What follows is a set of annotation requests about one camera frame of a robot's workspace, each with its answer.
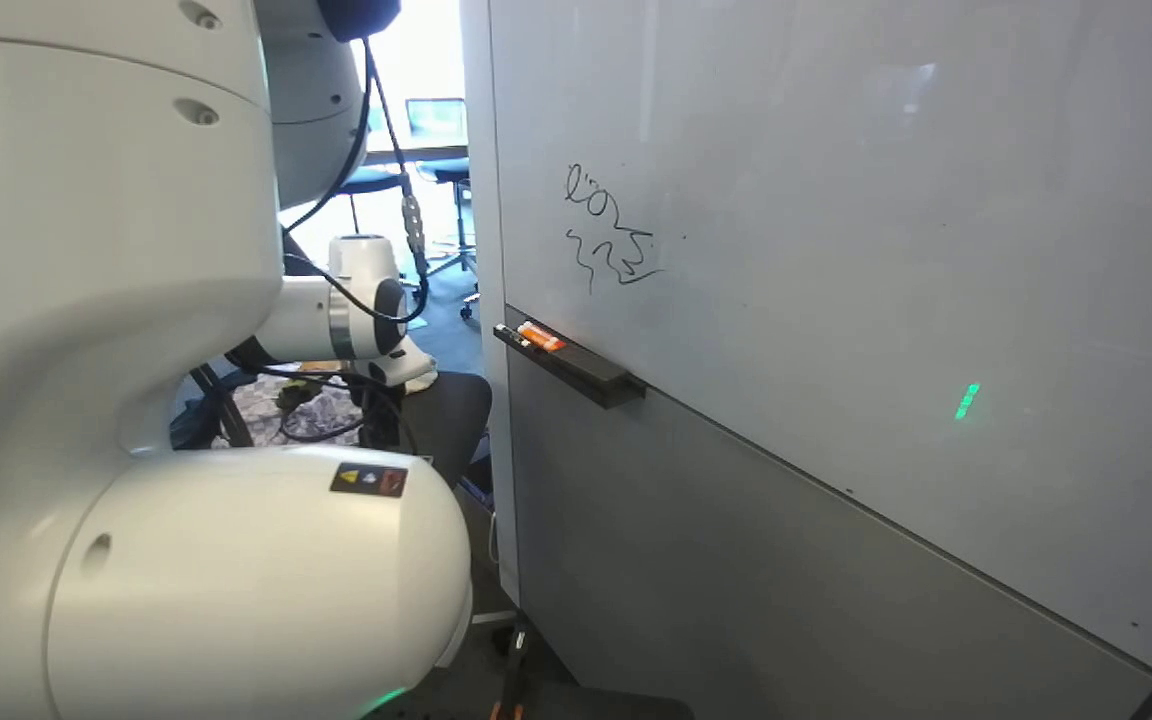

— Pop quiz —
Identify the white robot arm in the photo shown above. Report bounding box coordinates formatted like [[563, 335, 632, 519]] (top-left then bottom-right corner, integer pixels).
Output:
[[0, 0, 472, 720]]

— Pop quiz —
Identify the black office chair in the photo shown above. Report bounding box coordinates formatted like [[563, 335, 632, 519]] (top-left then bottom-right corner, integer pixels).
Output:
[[170, 366, 494, 497]]

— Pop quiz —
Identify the orange marker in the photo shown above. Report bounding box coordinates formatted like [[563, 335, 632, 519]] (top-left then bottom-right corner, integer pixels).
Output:
[[515, 325, 563, 352]]

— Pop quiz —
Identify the patterned crumpled cloth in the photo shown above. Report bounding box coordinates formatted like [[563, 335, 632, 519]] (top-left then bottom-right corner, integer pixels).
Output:
[[219, 375, 364, 450]]

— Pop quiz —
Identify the large white whiteboard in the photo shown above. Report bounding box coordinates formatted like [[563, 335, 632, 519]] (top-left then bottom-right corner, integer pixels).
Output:
[[465, 0, 1152, 720]]

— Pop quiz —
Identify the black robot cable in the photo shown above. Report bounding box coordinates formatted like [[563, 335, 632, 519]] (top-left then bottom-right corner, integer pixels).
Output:
[[277, 33, 437, 329]]

